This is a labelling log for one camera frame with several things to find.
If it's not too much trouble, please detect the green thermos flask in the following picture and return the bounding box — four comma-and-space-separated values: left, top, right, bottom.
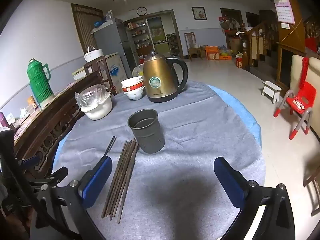
27, 58, 55, 105

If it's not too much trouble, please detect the white bucket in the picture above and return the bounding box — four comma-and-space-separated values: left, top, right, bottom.
84, 45, 103, 63

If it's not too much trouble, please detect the wooden dining chair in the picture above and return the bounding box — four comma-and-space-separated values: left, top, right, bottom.
184, 32, 202, 60

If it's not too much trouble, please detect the white deep bowl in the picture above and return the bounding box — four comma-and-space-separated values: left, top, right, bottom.
80, 92, 113, 121

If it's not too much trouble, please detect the blue table cover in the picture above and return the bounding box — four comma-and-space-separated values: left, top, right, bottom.
51, 84, 262, 170

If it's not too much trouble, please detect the bronze electric kettle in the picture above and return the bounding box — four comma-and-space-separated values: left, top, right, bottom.
142, 50, 188, 103

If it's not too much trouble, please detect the framed wall picture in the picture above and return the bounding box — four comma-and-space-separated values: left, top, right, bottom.
192, 7, 208, 21

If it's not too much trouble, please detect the bundle of wooden chopsticks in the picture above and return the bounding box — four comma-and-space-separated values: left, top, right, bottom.
101, 138, 140, 224

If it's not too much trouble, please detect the small orange box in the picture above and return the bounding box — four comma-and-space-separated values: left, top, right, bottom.
26, 95, 40, 112

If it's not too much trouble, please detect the grey tablecloth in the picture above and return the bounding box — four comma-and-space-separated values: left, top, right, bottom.
51, 80, 267, 240

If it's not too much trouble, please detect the clear plastic wrap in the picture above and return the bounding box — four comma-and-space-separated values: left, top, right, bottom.
75, 84, 111, 109

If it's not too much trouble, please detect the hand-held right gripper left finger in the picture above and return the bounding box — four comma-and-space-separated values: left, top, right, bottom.
29, 156, 113, 240

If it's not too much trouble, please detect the orange cardboard box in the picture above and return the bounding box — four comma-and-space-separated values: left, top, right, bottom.
205, 45, 219, 60

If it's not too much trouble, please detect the white bowl red rim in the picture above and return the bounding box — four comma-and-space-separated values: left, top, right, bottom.
121, 76, 145, 92

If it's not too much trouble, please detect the red child chair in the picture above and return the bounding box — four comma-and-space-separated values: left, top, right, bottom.
273, 57, 317, 140

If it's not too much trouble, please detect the grey metal utensil holder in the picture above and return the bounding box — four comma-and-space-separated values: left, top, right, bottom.
127, 109, 165, 154

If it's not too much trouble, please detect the small white stool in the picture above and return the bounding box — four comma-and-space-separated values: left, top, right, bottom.
262, 81, 282, 104

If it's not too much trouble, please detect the grey refrigerator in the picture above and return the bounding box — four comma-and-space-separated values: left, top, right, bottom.
90, 17, 138, 73

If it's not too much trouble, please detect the wooden staircase railing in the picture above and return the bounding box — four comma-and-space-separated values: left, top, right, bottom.
240, 22, 280, 68

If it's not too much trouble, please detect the carved wooden bench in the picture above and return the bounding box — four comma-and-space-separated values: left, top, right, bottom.
12, 70, 110, 180

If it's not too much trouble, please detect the wooden shelf cabinet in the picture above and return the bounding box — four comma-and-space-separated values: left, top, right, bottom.
124, 17, 153, 58

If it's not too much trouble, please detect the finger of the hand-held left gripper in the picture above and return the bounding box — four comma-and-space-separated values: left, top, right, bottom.
19, 155, 40, 168
30, 166, 68, 188

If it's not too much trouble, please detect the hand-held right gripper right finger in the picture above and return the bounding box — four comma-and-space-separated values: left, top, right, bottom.
214, 156, 297, 240

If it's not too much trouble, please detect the wooden door with curtain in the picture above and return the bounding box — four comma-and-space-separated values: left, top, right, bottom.
71, 4, 104, 53

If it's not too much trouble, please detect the wall calendar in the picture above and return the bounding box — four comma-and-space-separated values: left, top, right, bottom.
269, 0, 297, 25

